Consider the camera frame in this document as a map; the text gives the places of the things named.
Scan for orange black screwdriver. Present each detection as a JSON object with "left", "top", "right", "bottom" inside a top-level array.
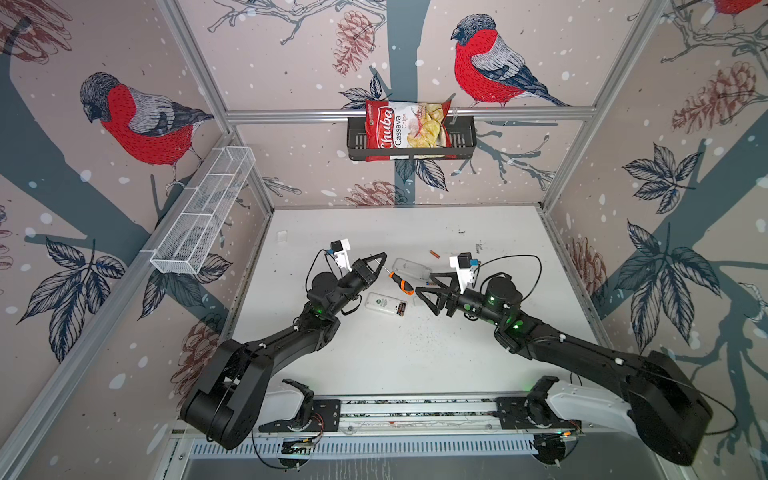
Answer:
[{"left": 388, "top": 271, "right": 415, "bottom": 296}]

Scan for white remote control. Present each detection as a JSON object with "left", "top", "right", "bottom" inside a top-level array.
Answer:
[{"left": 392, "top": 258, "right": 432, "bottom": 283}]

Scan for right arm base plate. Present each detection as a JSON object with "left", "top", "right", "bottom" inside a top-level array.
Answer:
[{"left": 495, "top": 396, "right": 581, "bottom": 430}]

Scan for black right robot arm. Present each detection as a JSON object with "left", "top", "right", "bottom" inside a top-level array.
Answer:
[{"left": 415, "top": 273, "right": 713, "bottom": 466}]

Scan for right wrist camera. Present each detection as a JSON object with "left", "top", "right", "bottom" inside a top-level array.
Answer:
[{"left": 449, "top": 252, "right": 479, "bottom": 293}]

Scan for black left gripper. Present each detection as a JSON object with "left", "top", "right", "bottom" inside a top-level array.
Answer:
[{"left": 327, "top": 253, "right": 385, "bottom": 318}]

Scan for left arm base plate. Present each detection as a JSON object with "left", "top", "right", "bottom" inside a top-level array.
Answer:
[{"left": 255, "top": 397, "right": 341, "bottom": 434}]

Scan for white mesh wall shelf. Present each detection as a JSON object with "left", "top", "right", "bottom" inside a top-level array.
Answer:
[{"left": 150, "top": 146, "right": 255, "bottom": 275}]

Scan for aluminium mounting rail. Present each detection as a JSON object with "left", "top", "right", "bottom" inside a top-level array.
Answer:
[{"left": 266, "top": 382, "right": 640, "bottom": 437}]

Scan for red cassava chips bag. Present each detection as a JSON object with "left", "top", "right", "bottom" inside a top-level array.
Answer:
[{"left": 365, "top": 100, "right": 453, "bottom": 150}]

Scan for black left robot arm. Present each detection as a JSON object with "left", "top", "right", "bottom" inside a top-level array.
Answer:
[{"left": 180, "top": 252, "right": 387, "bottom": 450}]

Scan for black wire basket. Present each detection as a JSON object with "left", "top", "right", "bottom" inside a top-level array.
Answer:
[{"left": 347, "top": 117, "right": 477, "bottom": 162}]

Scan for white air conditioner remote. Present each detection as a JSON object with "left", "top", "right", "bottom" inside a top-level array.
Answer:
[{"left": 365, "top": 293, "right": 407, "bottom": 317}]

